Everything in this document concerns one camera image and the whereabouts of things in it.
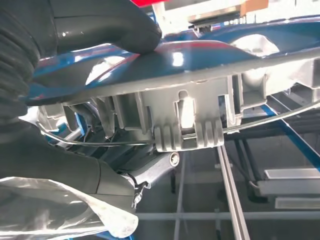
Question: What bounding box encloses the white office desk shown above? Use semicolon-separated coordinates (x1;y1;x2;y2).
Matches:
152;0;320;36

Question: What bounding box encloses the red barrier belt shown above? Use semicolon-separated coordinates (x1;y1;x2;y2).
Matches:
130;0;171;8

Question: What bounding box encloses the crinkled clear plastic film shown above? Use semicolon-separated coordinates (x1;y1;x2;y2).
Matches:
0;176;139;240

